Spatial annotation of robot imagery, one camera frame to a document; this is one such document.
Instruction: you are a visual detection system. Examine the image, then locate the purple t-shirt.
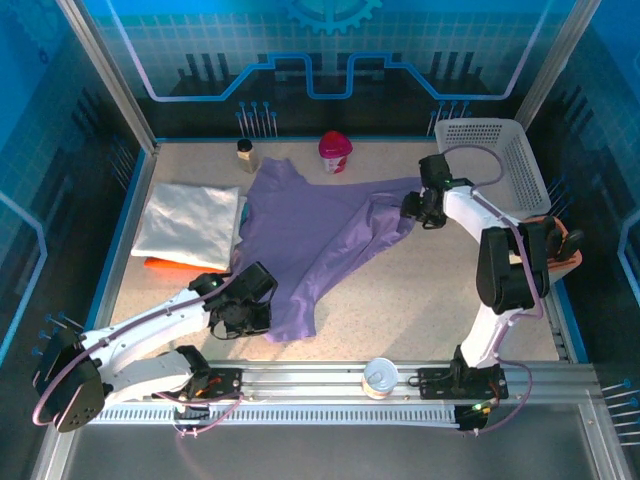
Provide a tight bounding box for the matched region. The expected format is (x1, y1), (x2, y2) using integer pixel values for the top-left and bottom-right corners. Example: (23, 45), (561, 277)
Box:
(229, 156), (424, 345)

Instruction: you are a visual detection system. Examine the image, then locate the folded orange t-shirt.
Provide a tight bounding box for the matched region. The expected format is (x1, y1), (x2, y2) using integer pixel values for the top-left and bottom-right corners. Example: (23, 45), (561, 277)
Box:
(143, 255), (236, 276)

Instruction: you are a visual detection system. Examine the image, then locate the white perforated plastic basket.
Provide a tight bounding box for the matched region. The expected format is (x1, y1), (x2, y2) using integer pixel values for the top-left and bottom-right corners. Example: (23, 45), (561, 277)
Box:
(433, 117), (553, 222)

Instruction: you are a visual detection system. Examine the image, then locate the white cup with pink lid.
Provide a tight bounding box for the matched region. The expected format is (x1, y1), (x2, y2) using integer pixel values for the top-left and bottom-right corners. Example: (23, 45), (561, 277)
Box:
(318, 130), (354, 175)

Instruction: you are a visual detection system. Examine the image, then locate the small black electronics box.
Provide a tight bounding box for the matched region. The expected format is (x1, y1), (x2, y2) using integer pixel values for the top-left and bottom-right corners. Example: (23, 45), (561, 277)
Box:
(455, 399), (490, 434)
(172, 395), (211, 424)

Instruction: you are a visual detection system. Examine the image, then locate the folded white t-shirt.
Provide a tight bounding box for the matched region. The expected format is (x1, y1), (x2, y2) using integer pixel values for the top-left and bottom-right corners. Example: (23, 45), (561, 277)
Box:
(130, 182), (249, 273)

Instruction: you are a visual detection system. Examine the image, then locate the tin can with pull tab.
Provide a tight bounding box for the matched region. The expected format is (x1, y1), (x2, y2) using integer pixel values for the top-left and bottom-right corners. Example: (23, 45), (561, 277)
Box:
(361, 356), (400, 401)

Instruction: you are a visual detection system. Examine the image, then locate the grey metal panel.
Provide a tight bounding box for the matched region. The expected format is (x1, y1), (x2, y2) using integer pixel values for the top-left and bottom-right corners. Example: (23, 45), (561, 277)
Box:
(30, 399), (632, 480)

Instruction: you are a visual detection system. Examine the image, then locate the beige and orange knife block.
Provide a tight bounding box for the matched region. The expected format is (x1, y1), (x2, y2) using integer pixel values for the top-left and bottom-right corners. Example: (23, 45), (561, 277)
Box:
(519, 214), (584, 281)

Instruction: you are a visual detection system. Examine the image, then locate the beige bottle with black cap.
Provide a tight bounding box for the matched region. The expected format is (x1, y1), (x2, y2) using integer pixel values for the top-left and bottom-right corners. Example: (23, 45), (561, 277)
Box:
(236, 138), (261, 175)

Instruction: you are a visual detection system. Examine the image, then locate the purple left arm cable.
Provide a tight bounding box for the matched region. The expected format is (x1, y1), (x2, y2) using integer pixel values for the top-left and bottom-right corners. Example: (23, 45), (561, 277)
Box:
(31, 272), (250, 440)

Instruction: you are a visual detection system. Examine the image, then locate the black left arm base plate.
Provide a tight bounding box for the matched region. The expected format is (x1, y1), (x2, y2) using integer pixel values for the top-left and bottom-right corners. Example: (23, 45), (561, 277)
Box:
(151, 367), (245, 401)

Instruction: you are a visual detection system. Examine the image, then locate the aluminium mounting rail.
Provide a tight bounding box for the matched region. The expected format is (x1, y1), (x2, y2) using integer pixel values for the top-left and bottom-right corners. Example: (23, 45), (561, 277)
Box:
(58, 358), (604, 407)

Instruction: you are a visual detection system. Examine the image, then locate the white slotted cable duct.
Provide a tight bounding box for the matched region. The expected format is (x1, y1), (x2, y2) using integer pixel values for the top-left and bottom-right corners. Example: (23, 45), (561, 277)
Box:
(77, 403), (462, 428)

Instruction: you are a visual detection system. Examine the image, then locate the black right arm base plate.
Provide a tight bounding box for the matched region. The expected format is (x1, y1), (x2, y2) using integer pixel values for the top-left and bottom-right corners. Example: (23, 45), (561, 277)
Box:
(416, 367), (510, 401)

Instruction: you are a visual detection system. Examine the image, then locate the aluminium frame post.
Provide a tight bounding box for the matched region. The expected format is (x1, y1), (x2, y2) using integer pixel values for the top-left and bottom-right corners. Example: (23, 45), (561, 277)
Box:
(54, 0), (162, 154)
(513, 0), (604, 134)

